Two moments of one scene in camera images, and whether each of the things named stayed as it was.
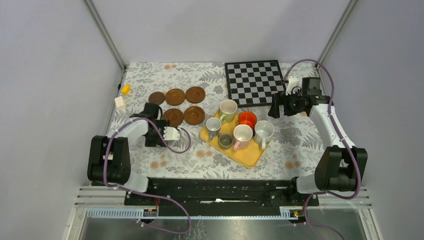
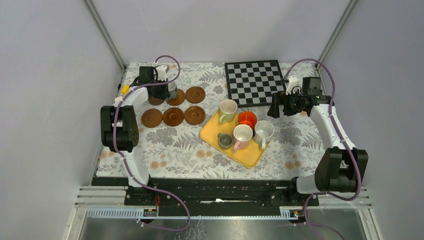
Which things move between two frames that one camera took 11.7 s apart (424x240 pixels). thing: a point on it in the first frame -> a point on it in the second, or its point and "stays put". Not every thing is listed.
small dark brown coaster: (156, 97) stays put
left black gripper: (150, 141) -> (164, 94)
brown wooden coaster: (195, 95) stays put
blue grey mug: (213, 125) -> (172, 89)
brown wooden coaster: (175, 116) stays put
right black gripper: (279, 99) stays put
